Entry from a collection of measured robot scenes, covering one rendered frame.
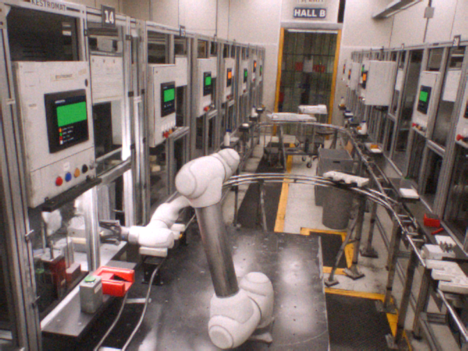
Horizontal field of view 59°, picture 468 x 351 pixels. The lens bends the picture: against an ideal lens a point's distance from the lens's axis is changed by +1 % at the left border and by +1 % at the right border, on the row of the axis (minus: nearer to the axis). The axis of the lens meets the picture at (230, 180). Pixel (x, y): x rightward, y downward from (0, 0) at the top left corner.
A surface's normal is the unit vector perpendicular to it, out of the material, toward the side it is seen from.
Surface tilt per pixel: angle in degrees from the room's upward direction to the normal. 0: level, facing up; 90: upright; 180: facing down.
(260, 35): 90
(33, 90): 90
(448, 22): 90
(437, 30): 90
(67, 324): 0
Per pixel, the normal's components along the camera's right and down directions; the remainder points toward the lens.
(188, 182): -0.52, 0.14
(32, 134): 0.98, 0.09
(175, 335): 0.04, -0.95
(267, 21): -0.18, 0.28
